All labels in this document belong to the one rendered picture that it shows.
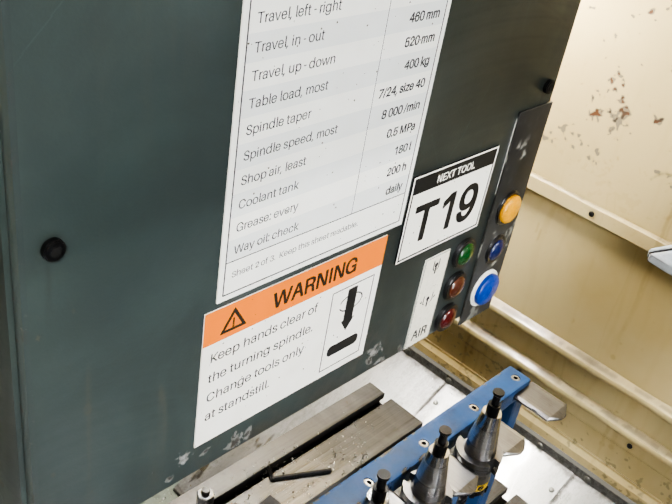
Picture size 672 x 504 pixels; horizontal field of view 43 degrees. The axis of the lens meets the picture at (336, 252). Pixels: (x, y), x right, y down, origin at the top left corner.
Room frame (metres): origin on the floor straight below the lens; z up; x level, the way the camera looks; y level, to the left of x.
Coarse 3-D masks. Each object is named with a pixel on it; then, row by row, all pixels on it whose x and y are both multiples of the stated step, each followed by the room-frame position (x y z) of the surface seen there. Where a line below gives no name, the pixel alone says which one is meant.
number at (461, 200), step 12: (468, 180) 0.56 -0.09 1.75; (480, 180) 0.57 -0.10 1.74; (444, 192) 0.53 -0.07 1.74; (456, 192) 0.55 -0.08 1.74; (468, 192) 0.56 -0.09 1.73; (480, 192) 0.57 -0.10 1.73; (444, 204) 0.54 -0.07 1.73; (456, 204) 0.55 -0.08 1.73; (468, 204) 0.56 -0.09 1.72; (444, 216) 0.54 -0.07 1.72; (456, 216) 0.55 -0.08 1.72; (468, 216) 0.57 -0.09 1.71; (444, 228) 0.54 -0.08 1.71; (456, 228) 0.56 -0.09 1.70; (432, 240) 0.53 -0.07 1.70
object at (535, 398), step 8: (536, 384) 0.99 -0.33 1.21; (520, 392) 0.97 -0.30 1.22; (528, 392) 0.97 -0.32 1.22; (536, 392) 0.97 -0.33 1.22; (544, 392) 0.98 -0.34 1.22; (520, 400) 0.95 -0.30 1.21; (528, 400) 0.95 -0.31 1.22; (536, 400) 0.96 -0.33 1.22; (544, 400) 0.96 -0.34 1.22; (552, 400) 0.96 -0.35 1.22; (560, 400) 0.97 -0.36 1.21; (528, 408) 0.94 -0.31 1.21; (536, 408) 0.94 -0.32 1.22; (544, 408) 0.94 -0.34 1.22; (552, 408) 0.94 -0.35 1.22; (560, 408) 0.95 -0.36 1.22; (544, 416) 0.93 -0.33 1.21; (552, 416) 0.93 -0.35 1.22; (560, 416) 0.93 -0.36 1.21
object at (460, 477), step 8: (448, 464) 0.80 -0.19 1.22; (456, 464) 0.80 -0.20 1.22; (448, 472) 0.78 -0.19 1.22; (456, 472) 0.79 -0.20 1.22; (464, 472) 0.79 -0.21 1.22; (472, 472) 0.79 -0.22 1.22; (448, 480) 0.77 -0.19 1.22; (456, 480) 0.77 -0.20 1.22; (464, 480) 0.78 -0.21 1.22; (472, 480) 0.78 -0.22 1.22; (456, 488) 0.76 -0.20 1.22; (464, 488) 0.76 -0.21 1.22; (472, 488) 0.77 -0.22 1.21; (456, 496) 0.75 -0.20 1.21
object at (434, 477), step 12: (432, 444) 0.75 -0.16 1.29; (432, 456) 0.73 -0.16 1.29; (444, 456) 0.73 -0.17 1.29; (420, 468) 0.74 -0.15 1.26; (432, 468) 0.73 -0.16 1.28; (444, 468) 0.73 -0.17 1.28; (420, 480) 0.73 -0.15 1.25; (432, 480) 0.72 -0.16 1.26; (444, 480) 0.73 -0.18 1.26; (420, 492) 0.72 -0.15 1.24; (432, 492) 0.72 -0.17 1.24; (444, 492) 0.73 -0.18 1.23
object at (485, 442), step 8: (480, 416) 0.82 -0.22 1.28; (488, 416) 0.82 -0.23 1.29; (496, 416) 0.82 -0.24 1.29; (480, 424) 0.82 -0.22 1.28; (488, 424) 0.81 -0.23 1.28; (496, 424) 0.82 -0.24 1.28; (472, 432) 0.82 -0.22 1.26; (480, 432) 0.81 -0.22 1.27; (488, 432) 0.81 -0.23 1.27; (496, 432) 0.82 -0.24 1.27; (464, 440) 0.83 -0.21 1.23; (472, 440) 0.82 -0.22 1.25; (480, 440) 0.81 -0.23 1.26; (488, 440) 0.81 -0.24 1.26; (496, 440) 0.82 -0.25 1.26; (464, 448) 0.82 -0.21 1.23; (472, 448) 0.81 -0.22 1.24; (480, 448) 0.81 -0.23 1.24; (488, 448) 0.81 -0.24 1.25; (496, 448) 0.82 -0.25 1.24; (472, 456) 0.81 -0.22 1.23; (480, 456) 0.81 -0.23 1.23; (488, 456) 0.81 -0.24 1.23
